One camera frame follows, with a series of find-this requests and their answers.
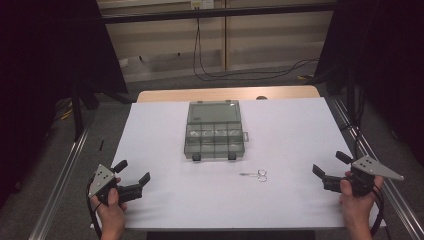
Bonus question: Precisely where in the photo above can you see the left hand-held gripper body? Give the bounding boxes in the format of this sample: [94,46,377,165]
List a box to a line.
[88,163,145,205]

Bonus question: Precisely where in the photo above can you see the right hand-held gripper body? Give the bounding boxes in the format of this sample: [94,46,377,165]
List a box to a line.
[321,155,405,198]

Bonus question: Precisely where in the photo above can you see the person's right hand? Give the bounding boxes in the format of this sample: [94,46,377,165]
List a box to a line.
[338,170,385,228]

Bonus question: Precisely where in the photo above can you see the person's left hand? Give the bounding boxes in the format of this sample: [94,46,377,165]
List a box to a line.
[90,177,129,232]

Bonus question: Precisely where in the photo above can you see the white table sheet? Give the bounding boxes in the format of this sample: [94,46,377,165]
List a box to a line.
[89,96,388,232]

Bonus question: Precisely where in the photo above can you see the small metal scissors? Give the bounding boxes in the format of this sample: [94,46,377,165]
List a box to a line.
[238,168,269,183]

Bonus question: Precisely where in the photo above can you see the black metal stand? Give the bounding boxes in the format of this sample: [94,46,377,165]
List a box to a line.
[70,74,101,143]

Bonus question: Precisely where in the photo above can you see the clear plastic compartment box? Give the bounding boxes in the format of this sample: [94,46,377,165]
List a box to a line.
[183,99,250,163]

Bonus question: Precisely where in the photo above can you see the black curtain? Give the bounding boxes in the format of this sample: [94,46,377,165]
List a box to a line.
[313,0,424,168]
[0,0,129,209]

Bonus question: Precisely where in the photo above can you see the black horizontal bar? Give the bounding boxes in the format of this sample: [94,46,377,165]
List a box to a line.
[100,2,337,25]

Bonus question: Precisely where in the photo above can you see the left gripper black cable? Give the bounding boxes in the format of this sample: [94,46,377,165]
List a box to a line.
[85,178,103,240]

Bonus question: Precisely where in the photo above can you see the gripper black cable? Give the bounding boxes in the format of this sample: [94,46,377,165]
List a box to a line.
[369,185,387,238]
[85,178,103,240]

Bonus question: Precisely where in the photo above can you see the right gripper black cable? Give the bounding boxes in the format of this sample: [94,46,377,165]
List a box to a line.
[369,185,387,238]

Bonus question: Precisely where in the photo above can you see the aluminium floor rail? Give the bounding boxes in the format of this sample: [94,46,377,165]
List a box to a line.
[328,96,424,240]
[28,128,91,240]

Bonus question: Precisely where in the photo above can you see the yellow cable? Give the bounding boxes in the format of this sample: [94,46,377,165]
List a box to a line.
[59,101,75,122]

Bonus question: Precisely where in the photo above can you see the black floor cable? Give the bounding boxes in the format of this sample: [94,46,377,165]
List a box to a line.
[192,16,321,83]

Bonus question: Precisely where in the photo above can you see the white wall socket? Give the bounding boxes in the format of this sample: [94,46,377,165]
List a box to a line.
[190,0,215,10]

